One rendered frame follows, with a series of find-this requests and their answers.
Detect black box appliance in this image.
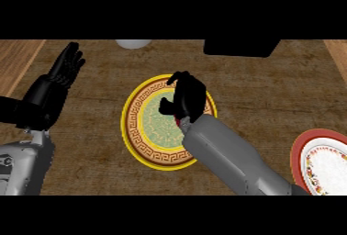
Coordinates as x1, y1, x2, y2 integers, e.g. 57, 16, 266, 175
203, 39, 283, 58

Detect brown placemat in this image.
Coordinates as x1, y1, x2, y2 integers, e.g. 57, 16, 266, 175
0, 39, 347, 196

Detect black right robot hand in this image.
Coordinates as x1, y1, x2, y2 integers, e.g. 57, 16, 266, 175
157, 70, 209, 124

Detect red rimmed white plate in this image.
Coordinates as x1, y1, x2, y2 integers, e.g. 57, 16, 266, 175
290, 128, 347, 196

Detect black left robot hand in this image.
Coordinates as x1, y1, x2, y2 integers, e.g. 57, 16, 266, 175
46, 41, 88, 90

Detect white round object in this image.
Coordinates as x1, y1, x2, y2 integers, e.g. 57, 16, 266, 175
114, 39, 154, 50

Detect yellow rimmed patterned plate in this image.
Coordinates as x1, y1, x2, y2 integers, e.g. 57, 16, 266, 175
120, 73, 219, 172

